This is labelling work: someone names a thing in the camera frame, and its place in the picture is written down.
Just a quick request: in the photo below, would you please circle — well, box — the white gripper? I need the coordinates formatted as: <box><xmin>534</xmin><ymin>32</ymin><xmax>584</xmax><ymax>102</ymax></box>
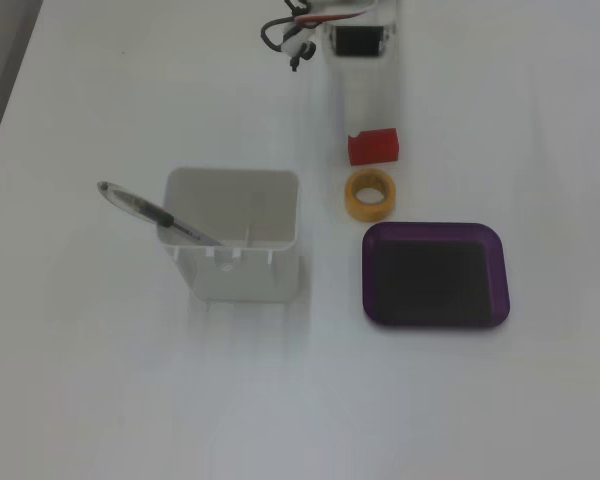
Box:
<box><xmin>323</xmin><ymin>0</ymin><xmax>401</xmax><ymax>139</ymax></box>

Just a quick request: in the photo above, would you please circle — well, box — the red block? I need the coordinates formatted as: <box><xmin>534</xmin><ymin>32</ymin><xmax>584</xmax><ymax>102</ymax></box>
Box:
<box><xmin>347</xmin><ymin>127</ymin><xmax>400</xmax><ymax>166</ymax></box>

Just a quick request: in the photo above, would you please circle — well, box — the yellow tape roll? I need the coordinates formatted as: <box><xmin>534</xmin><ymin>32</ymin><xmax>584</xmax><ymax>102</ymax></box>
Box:
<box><xmin>343</xmin><ymin>168</ymin><xmax>397</xmax><ymax>224</ymax></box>

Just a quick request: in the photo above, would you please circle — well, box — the purple metal tray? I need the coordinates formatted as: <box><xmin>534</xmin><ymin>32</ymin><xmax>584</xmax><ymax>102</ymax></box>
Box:
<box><xmin>361</xmin><ymin>222</ymin><xmax>511</xmax><ymax>330</ymax></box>

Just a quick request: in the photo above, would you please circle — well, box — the white plastic container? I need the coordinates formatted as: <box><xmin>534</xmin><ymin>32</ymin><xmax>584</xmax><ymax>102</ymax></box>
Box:
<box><xmin>157</xmin><ymin>167</ymin><xmax>301</xmax><ymax>304</ymax></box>

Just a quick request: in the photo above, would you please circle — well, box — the black and clear pen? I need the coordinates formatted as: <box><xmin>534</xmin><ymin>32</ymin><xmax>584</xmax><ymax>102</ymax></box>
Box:
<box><xmin>96</xmin><ymin>180</ymin><xmax>224</xmax><ymax>247</ymax></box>

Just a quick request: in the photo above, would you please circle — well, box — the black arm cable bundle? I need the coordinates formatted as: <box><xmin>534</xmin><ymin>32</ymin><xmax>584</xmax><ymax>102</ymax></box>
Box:
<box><xmin>259</xmin><ymin>0</ymin><xmax>317</xmax><ymax>73</ymax></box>

